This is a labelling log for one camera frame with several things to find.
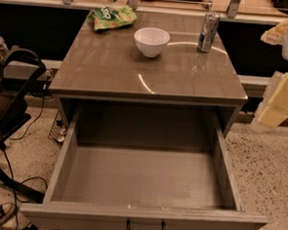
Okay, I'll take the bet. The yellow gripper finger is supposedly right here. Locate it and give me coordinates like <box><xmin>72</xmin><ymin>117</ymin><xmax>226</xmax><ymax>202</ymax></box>
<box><xmin>260</xmin><ymin>19</ymin><xmax>288</xmax><ymax>46</ymax></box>
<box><xmin>251</xmin><ymin>71</ymin><xmax>288</xmax><ymax>132</ymax></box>

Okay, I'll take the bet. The silver blue redbull can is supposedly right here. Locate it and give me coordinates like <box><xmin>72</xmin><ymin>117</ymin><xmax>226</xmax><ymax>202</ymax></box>
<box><xmin>198</xmin><ymin>12</ymin><xmax>221</xmax><ymax>53</ymax></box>

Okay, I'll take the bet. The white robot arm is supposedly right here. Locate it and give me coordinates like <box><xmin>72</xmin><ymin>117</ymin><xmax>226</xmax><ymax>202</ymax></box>
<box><xmin>251</xmin><ymin>19</ymin><xmax>288</xmax><ymax>132</ymax></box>

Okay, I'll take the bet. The grey cabinet with top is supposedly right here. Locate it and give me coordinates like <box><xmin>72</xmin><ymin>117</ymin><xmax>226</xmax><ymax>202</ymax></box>
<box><xmin>50</xmin><ymin>12</ymin><xmax>248</xmax><ymax>132</ymax></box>

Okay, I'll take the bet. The open grey top drawer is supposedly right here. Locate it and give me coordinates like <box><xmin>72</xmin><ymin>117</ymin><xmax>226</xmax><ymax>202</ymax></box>
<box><xmin>21</xmin><ymin>102</ymin><xmax>267</xmax><ymax>230</ymax></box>

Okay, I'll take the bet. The white ceramic bowl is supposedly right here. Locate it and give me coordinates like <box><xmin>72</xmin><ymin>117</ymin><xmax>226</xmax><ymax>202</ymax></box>
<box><xmin>134</xmin><ymin>27</ymin><xmax>170</xmax><ymax>58</ymax></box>

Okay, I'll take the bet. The green chip bag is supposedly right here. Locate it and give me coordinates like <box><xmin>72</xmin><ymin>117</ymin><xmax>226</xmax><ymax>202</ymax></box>
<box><xmin>87</xmin><ymin>6</ymin><xmax>138</xmax><ymax>32</ymax></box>

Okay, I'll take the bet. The black office chair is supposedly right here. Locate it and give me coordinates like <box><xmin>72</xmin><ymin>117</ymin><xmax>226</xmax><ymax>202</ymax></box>
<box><xmin>0</xmin><ymin>46</ymin><xmax>46</xmax><ymax>204</ymax></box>

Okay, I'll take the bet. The wire mesh basket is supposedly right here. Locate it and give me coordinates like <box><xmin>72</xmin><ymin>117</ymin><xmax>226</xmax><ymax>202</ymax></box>
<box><xmin>49</xmin><ymin>113</ymin><xmax>66</xmax><ymax>145</ymax></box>

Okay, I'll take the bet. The black floor cable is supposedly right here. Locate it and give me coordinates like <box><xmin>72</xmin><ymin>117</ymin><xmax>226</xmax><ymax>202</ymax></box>
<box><xmin>0</xmin><ymin>88</ymin><xmax>55</xmax><ymax>230</ymax></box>

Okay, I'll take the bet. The metal rail shelf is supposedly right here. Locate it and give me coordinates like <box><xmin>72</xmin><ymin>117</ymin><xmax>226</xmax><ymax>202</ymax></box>
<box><xmin>0</xmin><ymin>0</ymin><xmax>288</xmax><ymax>24</ymax></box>

